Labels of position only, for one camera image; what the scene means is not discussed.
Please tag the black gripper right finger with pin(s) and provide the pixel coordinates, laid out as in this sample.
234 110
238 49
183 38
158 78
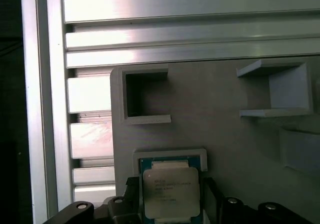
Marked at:
230 212

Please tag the silver CPU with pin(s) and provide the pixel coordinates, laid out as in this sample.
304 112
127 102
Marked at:
170 191

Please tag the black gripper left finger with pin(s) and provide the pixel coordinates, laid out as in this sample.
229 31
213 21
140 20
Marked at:
132 199

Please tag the grey parts rack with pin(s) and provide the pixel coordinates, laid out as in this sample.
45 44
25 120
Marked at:
200 114

